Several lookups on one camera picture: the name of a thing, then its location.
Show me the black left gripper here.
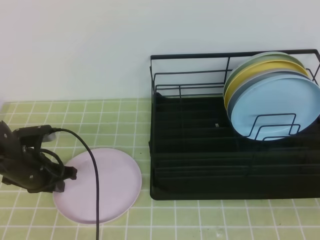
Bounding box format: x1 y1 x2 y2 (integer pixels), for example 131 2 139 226
0 120 78 193

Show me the pink round plate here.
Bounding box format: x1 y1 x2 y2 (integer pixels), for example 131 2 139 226
53 148 142 225

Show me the grey blue plate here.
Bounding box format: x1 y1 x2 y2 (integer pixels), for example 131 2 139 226
226 68 310 119

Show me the light blue plate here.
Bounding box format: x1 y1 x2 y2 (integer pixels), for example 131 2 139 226
230 74 320 141

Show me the green plate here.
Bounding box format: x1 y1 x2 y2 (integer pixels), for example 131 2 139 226
223 51 308 96

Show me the yellow plate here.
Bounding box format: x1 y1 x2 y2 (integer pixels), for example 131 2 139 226
224 60 308 109

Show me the black camera cable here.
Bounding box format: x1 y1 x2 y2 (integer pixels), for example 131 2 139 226
51 128 101 240

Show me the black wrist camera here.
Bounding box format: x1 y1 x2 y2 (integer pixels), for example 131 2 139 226
13 125 56 147

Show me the black wire dish rack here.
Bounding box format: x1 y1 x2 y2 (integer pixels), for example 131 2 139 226
149 49 320 200

